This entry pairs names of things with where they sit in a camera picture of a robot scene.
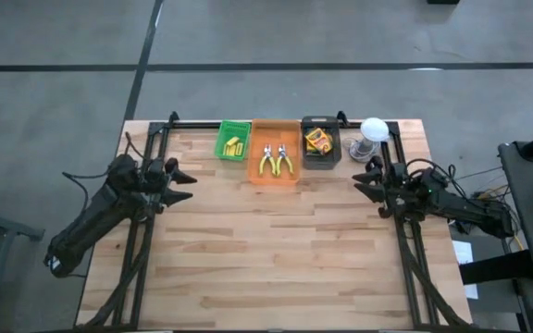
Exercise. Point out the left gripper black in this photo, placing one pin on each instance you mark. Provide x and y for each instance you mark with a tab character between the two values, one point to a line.
157	192

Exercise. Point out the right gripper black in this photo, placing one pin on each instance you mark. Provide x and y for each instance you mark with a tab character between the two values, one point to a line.
396	201

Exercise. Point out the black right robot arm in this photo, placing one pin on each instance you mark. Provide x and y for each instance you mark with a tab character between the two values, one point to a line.
470	210

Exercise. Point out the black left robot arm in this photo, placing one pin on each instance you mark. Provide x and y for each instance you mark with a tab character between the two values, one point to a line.
90	222

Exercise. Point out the white mushroom-shaped lamp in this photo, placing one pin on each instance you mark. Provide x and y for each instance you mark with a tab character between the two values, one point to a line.
374	129

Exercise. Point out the dark grey plastic bin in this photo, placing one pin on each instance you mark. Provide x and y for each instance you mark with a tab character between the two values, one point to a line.
322	162

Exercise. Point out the green plastic basket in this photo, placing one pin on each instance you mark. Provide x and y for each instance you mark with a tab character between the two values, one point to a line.
225	129

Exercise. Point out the orange translucent bin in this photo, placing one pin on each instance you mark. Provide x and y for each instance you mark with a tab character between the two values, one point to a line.
273	178

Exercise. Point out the white paper sheet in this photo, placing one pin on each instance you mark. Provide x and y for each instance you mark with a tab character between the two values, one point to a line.
463	252

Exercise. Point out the black flat bar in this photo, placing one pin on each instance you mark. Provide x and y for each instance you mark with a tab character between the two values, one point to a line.
498	268

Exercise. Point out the black box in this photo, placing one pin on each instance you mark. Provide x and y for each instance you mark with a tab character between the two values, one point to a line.
442	2

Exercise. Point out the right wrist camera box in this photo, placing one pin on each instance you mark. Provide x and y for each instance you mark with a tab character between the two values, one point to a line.
397	173

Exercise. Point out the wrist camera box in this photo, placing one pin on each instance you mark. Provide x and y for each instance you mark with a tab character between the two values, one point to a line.
397	173
154	170

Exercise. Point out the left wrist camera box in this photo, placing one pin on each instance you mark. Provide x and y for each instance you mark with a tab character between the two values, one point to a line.
154	170

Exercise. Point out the black aluminium rig frame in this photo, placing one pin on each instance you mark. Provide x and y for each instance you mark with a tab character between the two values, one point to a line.
192	125

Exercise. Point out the dark metal furniture frame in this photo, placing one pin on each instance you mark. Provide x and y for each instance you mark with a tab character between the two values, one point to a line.
12	226

